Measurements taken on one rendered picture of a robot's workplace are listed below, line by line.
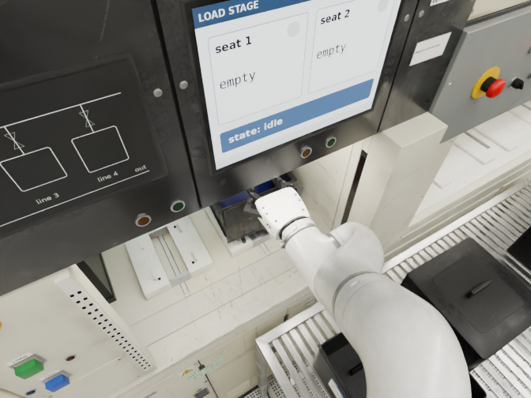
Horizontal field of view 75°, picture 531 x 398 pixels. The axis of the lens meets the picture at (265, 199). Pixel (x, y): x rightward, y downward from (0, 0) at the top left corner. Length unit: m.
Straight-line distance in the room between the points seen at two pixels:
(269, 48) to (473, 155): 1.26
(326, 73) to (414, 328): 0.33
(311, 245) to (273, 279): 0.39
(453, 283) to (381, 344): 0.86
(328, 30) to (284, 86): 0.08
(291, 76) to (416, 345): 0.33
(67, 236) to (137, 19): 0.27
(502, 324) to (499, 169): 0.64
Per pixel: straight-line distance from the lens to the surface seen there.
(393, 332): 0.35
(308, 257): 0.68
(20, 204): 0.44
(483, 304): 1.21
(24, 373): 0.73
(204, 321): 1.02
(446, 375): 0.35
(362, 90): 0.57
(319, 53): 0.48
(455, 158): 1.56
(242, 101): 0.44
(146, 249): 1.13
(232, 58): 0.41
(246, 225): 1.00
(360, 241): 0.60
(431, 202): 1.35
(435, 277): 1.19
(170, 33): 0.37
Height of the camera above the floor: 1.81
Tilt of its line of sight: 50 degrees down
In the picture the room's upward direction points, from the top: straight up
